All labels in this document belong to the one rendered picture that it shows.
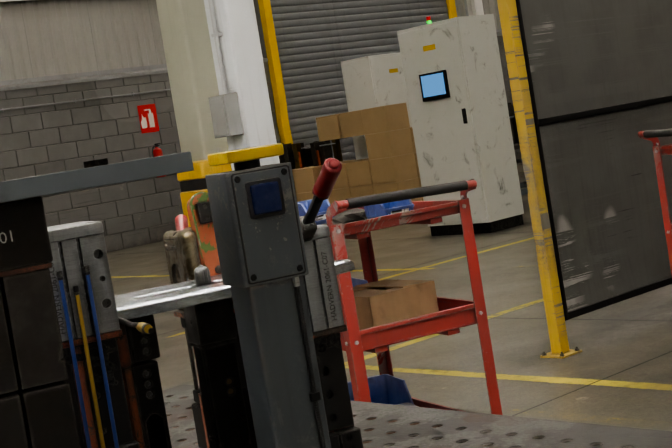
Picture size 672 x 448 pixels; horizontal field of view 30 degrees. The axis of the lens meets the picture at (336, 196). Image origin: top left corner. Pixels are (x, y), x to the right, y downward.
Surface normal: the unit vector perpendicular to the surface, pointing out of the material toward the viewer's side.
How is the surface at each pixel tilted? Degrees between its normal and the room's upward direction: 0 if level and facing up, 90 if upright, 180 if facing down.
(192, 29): 90
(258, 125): 90
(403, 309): 90
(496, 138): 90
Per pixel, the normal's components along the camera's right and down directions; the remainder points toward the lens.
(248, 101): 0.64, -0.07
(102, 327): 0.40, -0.02
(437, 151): -0.74, 0.15
